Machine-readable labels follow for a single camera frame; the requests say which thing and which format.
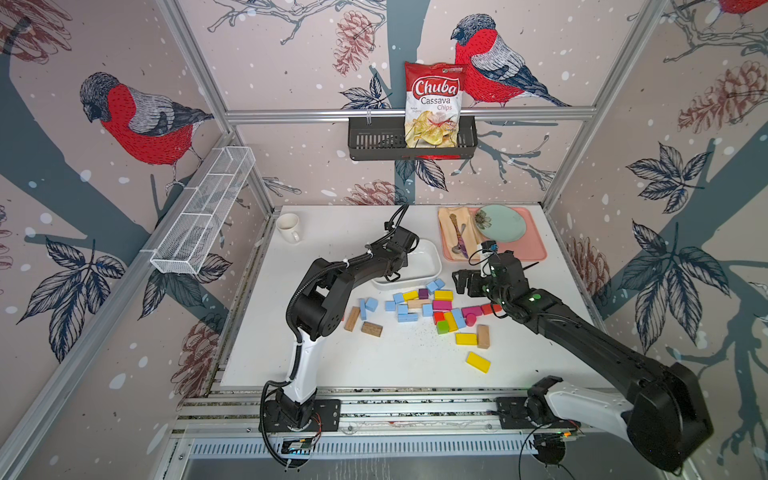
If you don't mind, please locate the wooden block right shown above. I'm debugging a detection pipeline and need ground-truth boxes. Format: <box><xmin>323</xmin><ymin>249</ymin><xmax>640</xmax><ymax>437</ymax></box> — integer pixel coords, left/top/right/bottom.
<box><xmin>476</xmin><ymin>324</ymin><xmax>491</xmax><ymax>350</ymax></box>

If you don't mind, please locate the yellow block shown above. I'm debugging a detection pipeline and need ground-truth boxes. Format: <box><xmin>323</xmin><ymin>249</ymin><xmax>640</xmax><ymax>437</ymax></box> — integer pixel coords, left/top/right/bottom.
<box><xmin>466</xmin><ymin>352</ymin><xmax>491</xmax><ymax>374</ymax></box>
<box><xmin>455</xmin><ymin>333</ymin><xmax>478</xmax><ymax>346</ymax></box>
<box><xmin>433</xmin><ymin>290</ymin><xmax>454</xmax><ymax>302</ymax></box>

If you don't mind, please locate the magenta block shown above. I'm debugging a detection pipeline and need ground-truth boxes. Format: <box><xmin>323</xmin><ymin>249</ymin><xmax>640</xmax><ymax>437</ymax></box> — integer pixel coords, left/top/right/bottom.
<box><xmin>432</xmin><ymin>300</ymin><xmax>453</xmax><ymax>311</ymax></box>

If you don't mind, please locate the brown wooden block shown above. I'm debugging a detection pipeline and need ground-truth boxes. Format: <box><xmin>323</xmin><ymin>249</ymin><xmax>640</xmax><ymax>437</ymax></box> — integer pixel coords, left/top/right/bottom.
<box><xmin>361</xmin><ymin>321</ymin><xmax>383</xmax><ymax>338</ymax></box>

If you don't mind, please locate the Chuba cassava chips bag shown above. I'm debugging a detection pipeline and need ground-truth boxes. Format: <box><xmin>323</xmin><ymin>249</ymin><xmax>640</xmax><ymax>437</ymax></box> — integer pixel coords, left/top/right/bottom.
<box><xmin>404</xmin><ymin>62</ymin><xmax>465</xmax><ymax>150</ymax></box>

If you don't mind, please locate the green ceramic plate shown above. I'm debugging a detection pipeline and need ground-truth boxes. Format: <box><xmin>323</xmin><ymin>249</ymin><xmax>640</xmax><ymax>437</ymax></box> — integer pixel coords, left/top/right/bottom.
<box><xmin>474</xmin><ymin>205</ymin><xmax>527</xmax><ymax>243</ymax></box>

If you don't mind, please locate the yellow block front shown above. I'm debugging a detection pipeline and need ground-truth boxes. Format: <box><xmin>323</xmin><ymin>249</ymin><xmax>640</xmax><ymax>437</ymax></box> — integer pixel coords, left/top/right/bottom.
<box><xmin>466</xmin><ymin>352</ymin><xmax>491</xmax><ymax>374</ymax></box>

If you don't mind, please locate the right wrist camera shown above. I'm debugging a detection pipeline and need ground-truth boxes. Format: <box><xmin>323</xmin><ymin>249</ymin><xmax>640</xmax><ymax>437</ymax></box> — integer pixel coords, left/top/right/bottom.
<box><xmin>481</xmin><ymin>240</ymin><xmax>498</xmax><ymax>253</ymax></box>

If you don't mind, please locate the white ceramic serving dish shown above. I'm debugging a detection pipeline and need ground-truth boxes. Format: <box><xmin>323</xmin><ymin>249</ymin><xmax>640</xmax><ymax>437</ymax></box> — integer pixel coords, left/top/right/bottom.
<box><xmin>371</xmin><ymin>239</ymin><xmax>442</xmax><ymax>290</ymax></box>

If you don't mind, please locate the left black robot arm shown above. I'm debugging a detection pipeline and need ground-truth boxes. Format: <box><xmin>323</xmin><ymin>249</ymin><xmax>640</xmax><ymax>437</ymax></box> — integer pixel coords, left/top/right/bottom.
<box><xmin>263</xmin><ymin>226</ymin><xmax>420</xmax><ymax>429</ymax></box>

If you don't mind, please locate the yellow block top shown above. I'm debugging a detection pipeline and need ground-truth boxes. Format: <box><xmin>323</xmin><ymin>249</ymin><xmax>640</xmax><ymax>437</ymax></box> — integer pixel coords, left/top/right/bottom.
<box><xmin>433</xmin><ymin>290</ymin><xmax>454</xmax><ymax>302</ymax></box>

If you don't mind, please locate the white ceramic mug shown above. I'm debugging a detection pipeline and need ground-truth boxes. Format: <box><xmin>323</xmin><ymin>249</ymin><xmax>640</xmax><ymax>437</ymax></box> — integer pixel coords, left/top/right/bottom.
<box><xmin>276</xmin><ymin>213</ymin><xmax>302</xmax><ymax>244</ymax></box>

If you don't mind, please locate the yellow block middle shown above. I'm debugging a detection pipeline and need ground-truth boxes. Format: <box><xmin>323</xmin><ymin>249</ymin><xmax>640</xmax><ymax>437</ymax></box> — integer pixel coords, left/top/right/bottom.
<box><xmin>455</xmin><ymin>333</ymin><xmax>478</xmax><ymax>346</ymax></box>

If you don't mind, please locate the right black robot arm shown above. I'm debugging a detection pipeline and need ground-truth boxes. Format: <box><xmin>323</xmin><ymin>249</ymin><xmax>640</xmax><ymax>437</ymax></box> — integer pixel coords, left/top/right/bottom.
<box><xmin>452</xmin><ymin>251</ymin><xmax>714</xmax><ymax>473</ymax></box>

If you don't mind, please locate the metal spoon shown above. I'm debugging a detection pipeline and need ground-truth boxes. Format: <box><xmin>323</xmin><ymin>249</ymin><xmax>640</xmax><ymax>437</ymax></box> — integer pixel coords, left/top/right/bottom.
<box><xmin>449</xmin><ymin>214</ymin><xmax>468</xmax><ymax>259</ymax></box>

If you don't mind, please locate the long wooden block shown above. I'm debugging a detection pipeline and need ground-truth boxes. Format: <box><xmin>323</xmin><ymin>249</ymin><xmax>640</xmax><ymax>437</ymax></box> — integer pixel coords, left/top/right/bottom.
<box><xmin>344</xmin><ymin>306</ymin><xmax>361</xmax><ymax>332</ymax></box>

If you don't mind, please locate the blue blocks top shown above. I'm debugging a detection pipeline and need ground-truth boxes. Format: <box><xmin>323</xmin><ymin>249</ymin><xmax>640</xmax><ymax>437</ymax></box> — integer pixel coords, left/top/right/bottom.
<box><xmin>426</xmin><ymin>278</ymin><xmax>445</xmax><ymax>293</ymax></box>

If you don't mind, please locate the pink plastic tray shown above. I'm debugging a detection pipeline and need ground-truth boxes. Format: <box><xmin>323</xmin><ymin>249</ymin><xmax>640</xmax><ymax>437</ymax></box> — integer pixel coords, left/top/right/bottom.
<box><xmin>439</xmin><ymin>206</ymin><xmax>548</xmax><ymax>263</ymax></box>

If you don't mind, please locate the red block right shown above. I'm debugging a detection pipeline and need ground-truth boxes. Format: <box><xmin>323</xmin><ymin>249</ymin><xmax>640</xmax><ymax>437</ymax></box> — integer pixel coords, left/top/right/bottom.
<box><xmin>481</xmin><ymin>303</ymin><xmax>503</xmax><ymax>317</ymax></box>

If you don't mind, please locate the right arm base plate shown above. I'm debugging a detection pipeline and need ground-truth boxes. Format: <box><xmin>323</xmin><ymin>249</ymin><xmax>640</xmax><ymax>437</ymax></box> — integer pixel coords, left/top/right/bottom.
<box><xmin>495</xmin><ymin>396</ymin><xmax>581</xmax><ymax>430</ymax></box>

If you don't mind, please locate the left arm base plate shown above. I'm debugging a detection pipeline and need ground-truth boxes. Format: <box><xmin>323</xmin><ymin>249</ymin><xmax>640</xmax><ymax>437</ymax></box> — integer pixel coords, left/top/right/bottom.
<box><xmin>259</xmin><ymin>399</ymin><xmax>341</xmax><ymax>434</ymax></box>

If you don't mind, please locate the black wall basket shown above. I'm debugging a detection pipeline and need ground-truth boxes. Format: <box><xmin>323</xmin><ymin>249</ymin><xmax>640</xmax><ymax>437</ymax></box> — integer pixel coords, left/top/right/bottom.
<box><xmin>347</xmin><ymin>116</ymin><xmax>478</xmax><ymax>161</ymax></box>

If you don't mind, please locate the white wire wall basket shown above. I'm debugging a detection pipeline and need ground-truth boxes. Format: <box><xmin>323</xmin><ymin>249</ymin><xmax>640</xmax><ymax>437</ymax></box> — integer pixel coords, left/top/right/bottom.
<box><xmin>150</xmin><ymin>146</ymin><xmax>255</xmax><ymax>275</ymax></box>

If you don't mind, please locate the beige cloth napkin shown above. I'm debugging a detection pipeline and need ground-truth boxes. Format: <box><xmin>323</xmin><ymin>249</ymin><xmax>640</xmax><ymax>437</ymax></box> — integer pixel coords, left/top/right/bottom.
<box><xmin>438</xmin><ymin>207</ymin><xmax>484</xmax><ymax>262</ymax></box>

